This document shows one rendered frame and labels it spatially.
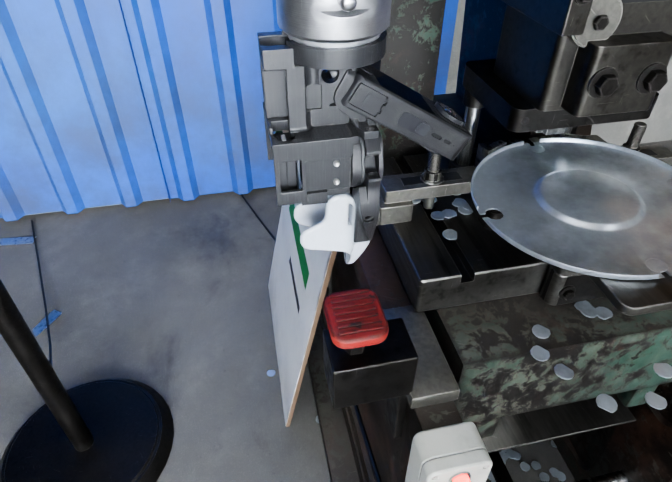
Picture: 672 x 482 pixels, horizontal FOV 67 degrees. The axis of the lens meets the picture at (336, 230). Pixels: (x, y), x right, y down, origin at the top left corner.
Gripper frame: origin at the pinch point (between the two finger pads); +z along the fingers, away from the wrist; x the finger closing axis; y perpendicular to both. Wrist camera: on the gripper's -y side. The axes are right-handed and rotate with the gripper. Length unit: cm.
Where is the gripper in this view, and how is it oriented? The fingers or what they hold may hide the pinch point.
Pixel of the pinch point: (356, 249)
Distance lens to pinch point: 47.1
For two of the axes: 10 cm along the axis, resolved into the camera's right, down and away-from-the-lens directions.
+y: -9.8, 1.3, -1.6
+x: 2.1, 6.2, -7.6
